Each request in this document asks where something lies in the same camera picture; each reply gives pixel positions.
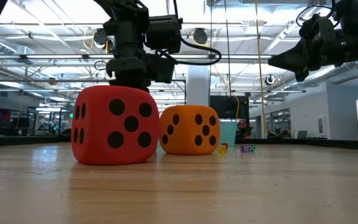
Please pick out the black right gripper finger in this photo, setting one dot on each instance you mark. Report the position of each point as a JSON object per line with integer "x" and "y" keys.
{"x": 297, "y": 67}
{"x": 291, "y": 58}

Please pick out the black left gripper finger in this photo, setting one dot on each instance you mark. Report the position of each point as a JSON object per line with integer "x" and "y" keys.
{"x": 132, "y": 85}

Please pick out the large red foam die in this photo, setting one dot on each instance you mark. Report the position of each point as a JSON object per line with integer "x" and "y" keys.
{"x": 98, "y": 149}

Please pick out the large orange foam die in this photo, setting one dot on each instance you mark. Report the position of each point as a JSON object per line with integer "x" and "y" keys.
{"x": 185, "y": 143}

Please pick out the small green die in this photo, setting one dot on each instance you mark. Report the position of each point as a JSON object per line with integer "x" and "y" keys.
{"x": 252, "y": 148}

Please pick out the small purple die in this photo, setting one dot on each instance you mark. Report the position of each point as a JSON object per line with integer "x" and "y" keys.
{"x": 244, "y": 148}

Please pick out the small red die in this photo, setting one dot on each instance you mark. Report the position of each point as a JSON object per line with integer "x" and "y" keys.
{"x": 225, "y": 144}

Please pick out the small yellow die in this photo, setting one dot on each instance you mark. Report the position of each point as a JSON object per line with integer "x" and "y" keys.
{"x": 221, "y": 151}

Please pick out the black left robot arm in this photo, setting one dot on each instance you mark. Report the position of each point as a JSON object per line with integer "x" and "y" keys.
{"x": 120, "y": 9}

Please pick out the white square pillar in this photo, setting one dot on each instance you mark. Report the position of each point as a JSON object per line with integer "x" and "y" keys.
{"x": 198, "y": 87}

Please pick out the dark office chair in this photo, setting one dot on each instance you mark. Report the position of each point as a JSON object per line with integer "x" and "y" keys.
{"x": 302, "y": 134}

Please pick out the teal plastic tray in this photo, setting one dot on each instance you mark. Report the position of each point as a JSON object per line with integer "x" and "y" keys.
{"x": 228, "y": 133}

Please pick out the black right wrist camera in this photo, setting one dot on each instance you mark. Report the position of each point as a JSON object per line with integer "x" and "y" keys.
{"x": 319, "y": 31}

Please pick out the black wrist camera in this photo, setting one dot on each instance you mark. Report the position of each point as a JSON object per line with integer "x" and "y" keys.
{"x": 319, "y": 31}
{"x": 162, "y": 70}

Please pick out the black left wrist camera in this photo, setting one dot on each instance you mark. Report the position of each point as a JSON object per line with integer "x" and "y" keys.
{"x": 162, "y": 70}

